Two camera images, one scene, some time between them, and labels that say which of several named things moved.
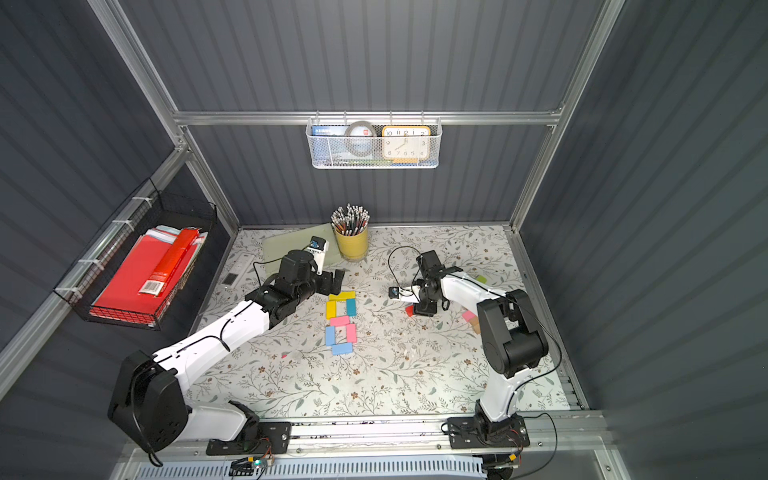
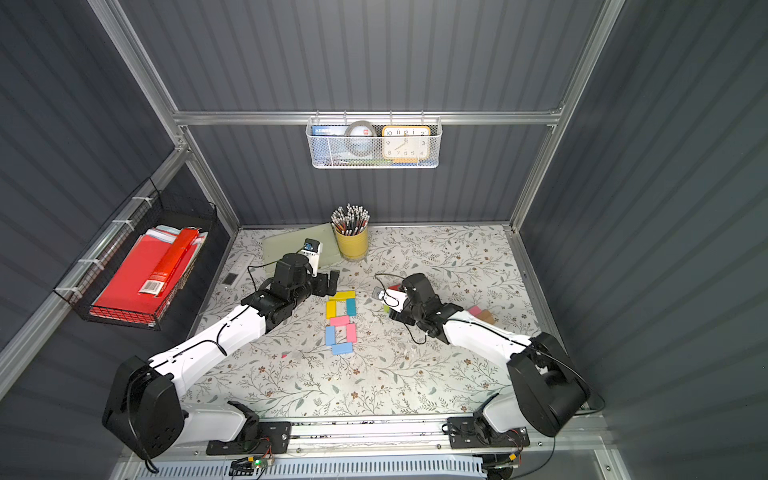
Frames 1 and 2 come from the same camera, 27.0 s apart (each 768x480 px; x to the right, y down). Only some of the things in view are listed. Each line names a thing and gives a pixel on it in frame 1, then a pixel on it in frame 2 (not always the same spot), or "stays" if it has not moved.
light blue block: (330, 335) stays
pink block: (351, 333) stays
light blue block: (342, 349) stays
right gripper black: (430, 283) -> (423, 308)
